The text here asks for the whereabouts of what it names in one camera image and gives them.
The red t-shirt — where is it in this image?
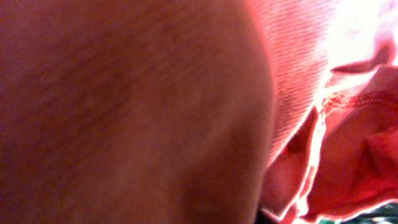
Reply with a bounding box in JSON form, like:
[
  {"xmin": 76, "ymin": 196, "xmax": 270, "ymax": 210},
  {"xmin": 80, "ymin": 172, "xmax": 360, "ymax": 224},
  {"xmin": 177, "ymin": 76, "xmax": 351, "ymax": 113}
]
[{"xmin": 1, "ymin": 1, "xmax": 397, "ymax": 223}]

